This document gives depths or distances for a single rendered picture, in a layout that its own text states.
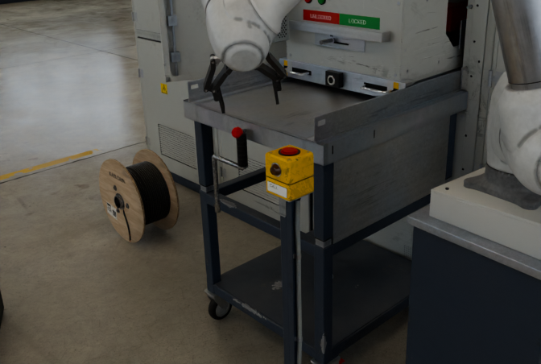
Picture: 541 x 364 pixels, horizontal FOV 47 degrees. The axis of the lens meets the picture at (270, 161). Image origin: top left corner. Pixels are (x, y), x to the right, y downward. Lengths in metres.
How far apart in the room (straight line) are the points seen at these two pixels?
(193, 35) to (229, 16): 1.17
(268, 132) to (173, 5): 0.76
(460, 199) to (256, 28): 0.57
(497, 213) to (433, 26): 0.81
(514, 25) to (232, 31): 0.49
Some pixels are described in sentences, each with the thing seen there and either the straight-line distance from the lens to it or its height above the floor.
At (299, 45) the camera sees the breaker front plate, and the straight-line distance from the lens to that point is 2.16.
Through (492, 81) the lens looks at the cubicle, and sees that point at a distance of 2.05.
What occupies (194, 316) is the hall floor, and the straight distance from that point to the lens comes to 2.43.
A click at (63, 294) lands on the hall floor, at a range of 2.70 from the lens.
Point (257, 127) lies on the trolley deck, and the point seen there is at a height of 0.84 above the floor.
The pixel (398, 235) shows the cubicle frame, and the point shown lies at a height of 0.24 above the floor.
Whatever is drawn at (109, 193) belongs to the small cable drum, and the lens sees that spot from 3.02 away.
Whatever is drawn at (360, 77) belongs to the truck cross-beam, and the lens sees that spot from 1.98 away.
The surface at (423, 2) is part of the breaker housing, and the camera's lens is 1.94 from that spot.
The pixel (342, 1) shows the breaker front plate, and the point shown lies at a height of 1.14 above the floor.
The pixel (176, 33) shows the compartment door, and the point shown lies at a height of 1.01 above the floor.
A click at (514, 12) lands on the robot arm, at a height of 1.23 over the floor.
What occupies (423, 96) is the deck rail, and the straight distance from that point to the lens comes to 1.95.
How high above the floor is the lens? 1.39
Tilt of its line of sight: 21 degrees down
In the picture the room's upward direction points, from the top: 2 degrees counter-clockwise
